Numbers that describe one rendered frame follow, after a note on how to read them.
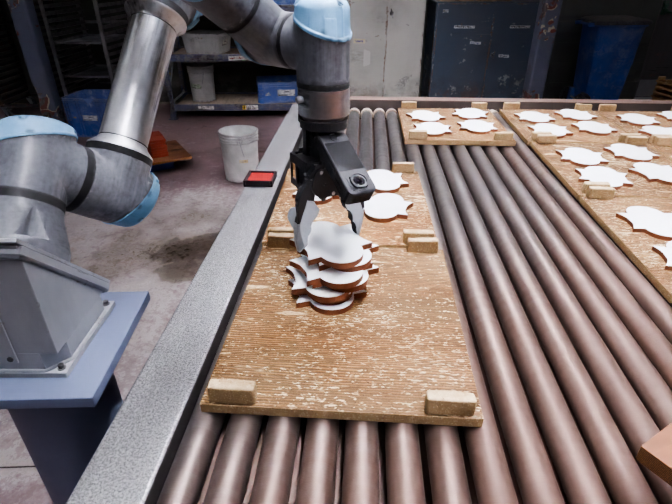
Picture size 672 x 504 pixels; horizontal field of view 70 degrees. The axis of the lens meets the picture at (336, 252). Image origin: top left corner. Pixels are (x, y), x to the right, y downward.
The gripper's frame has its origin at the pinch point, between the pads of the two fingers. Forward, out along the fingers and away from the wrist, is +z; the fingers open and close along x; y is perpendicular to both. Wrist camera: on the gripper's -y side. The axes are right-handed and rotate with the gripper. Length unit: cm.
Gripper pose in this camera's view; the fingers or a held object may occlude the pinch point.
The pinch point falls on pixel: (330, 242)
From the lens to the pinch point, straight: 79.4
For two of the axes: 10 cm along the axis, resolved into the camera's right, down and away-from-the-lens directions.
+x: -8.7, 2.4, -4.2
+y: -4.9, -4.4, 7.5
